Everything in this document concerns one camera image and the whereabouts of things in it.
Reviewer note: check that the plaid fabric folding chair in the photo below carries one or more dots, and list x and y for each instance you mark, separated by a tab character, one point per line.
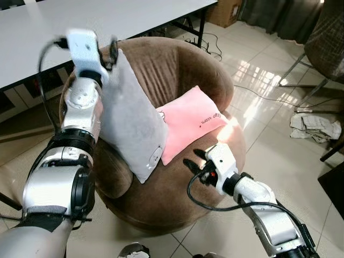
328	37

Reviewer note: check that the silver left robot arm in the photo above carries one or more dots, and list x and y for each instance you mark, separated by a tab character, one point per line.
59	183

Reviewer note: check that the grey pillow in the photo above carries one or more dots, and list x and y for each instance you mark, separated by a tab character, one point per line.
131	118

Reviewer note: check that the brown round velvet armchair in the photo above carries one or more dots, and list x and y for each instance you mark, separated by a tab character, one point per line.
161	199

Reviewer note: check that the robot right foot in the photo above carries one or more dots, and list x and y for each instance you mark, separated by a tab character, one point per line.
203	256

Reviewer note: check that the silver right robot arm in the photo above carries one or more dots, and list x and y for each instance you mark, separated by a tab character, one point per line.
274	226

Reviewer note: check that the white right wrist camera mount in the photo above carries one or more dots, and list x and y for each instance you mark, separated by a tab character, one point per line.
221	161

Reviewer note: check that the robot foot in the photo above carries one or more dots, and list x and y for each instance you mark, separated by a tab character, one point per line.
203	256
134	251

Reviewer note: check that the pink pillow with print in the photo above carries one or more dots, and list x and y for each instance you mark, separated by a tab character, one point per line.
191	123

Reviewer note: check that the black flat panel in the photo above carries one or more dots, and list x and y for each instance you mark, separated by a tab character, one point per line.
333	188

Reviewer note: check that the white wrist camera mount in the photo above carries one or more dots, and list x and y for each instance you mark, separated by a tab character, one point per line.
86	54
221	161

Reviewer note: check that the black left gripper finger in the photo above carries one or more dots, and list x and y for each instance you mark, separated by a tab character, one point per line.
114	51

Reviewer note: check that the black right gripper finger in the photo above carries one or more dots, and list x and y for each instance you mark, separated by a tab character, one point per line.
200	155
192	165

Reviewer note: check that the brown cardboard box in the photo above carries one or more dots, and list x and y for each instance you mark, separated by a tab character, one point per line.
224	12

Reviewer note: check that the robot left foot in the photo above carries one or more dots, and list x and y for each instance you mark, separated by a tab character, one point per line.
134	251

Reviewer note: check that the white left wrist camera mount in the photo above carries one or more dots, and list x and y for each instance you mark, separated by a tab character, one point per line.
86	54

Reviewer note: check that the dark grey curtain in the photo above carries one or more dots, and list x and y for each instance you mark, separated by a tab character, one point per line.
279	19

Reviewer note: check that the white crumpled cloth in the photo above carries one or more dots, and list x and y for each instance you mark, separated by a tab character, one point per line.
317	128

